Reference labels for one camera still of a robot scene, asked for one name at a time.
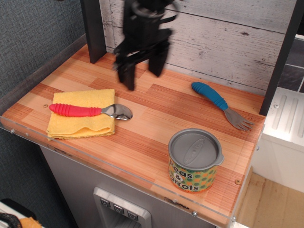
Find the orange object bottom left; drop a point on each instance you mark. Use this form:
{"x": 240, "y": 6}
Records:
{"x": 30, "y": 223}

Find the yellow folded cloth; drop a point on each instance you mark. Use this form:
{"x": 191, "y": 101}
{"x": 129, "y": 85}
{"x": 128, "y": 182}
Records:
{"x": 61, "y": 127}

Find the white ridged side counter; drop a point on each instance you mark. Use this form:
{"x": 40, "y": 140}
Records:
{"x": 279, "y": 154}

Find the blue handled metal fork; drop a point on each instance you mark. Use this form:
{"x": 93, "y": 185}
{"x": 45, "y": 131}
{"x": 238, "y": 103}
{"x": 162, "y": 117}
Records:
{"x": 234, "y": 118}

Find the red handled metal spoon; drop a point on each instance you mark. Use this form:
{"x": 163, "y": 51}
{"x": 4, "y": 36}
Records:
{"x": 117, "y": 111}

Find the silver dispenser panel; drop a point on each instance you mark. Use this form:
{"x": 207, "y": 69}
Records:
{"x": 116, "y": 212}

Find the black right vertical post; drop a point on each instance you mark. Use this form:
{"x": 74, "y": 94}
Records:
{"x": 283, "y": 55}

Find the grey toy fridge cabinet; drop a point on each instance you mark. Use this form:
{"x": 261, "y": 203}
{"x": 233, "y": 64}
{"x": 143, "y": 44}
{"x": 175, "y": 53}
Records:
{"x": 77, "y": 182}

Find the peas and carrots can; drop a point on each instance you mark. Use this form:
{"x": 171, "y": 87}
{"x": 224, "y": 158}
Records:
{"x": 194, "y": 156}

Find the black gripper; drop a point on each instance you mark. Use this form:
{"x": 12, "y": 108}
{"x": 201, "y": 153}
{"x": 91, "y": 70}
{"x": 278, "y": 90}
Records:
{"x": 143, "y": 39}

